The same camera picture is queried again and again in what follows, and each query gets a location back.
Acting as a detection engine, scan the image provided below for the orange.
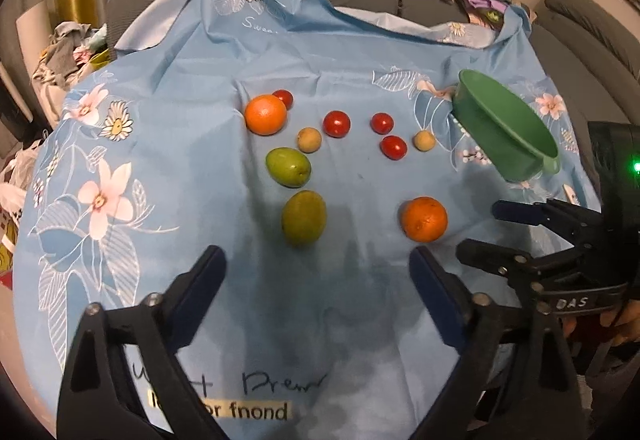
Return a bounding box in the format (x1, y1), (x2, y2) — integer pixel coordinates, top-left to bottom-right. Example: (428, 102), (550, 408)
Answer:
(244, 94), (288, 137)
(400, 196), (448, 243)

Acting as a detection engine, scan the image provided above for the tan round fruit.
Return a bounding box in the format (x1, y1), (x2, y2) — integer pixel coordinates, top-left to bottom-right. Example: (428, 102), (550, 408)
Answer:
(412, 129), (437, 152)
(296, 127), (322, 154)

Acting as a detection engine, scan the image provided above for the cherry tomato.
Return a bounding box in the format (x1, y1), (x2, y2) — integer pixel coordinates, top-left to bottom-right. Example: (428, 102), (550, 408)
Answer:
(380, 134), (408, 160)
(322, 110), (352, 139)
(370, 112), (394, 136)
(272, 89), (294, 110)

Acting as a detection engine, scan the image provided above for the large green fruit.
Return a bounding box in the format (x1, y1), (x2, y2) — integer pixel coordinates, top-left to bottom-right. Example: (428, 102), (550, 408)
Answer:
(281, 190), (326, 247)

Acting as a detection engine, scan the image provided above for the small green fruit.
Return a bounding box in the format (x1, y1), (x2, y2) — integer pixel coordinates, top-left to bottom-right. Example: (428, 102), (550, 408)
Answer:
(265, 148), (312, 189)

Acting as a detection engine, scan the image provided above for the right hand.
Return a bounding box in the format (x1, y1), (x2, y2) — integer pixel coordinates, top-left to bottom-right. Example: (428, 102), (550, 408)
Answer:
(560, 300), (640, 346)

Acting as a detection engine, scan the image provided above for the green plastic bowl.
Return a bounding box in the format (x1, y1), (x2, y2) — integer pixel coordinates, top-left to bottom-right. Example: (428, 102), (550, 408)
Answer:
(452, 70), (560, 183)

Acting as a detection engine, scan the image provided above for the grey sofa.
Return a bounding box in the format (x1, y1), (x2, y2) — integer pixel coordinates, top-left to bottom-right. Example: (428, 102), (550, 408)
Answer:
(106, 0), (639, 182)

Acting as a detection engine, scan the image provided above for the blue floral cloth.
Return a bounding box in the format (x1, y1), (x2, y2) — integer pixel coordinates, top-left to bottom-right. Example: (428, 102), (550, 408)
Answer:
(13, 0), (599, 439)

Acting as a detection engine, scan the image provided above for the clothes heap left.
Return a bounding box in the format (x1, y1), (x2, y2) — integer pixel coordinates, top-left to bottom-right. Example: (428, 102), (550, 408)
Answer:
(30, 20), (114, 128)

